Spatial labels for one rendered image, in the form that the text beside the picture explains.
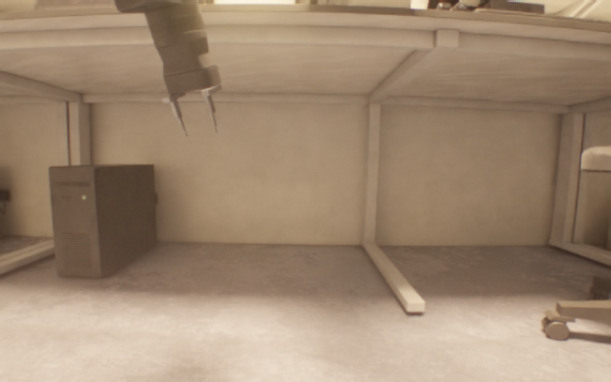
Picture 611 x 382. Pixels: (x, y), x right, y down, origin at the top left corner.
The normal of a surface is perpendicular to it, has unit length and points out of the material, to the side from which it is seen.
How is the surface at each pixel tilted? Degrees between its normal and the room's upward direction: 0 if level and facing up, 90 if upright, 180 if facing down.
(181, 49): 122
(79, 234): 90
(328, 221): 90
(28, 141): 90
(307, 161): 90
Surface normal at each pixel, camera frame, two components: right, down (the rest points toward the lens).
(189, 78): -0.13, 0.49
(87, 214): 0.00, 0.11
